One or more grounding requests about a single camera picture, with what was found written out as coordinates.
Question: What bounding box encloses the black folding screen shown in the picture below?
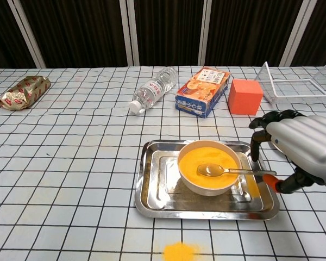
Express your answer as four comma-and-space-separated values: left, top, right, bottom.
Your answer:
0, 0, 326, 69

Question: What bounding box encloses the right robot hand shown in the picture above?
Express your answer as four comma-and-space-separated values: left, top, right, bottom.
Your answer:
248, 109, 326, 194

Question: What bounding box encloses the rectangular steel tray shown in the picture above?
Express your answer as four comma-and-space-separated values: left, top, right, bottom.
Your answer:
134, 139, 280, 221

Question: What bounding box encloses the orange blue snack box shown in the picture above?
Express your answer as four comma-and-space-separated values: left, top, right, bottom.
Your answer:
175, 67, 231, 119

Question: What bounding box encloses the gold foil snack packet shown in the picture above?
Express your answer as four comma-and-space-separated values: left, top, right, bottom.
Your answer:
0, 76, 52, 111

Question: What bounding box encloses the white grid-patterned tablecloth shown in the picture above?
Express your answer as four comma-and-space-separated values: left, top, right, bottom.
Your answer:
0, 65, 326, 261

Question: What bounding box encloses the white wire rack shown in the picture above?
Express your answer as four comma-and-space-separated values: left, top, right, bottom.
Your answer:
254, 59, 326, 105

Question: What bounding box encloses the clear plastic water bottle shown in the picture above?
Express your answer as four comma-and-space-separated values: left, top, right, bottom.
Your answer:
129, 66, 179, 115

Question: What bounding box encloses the small metal spoon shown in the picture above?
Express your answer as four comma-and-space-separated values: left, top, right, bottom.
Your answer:
197, 164, 277, 177

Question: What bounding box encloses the bowl of orange powder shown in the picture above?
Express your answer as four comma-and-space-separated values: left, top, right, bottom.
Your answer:
177, 140, 242, 197

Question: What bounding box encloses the spilled orange powder pile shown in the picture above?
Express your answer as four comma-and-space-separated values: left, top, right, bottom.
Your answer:
162, 241, 199, 261

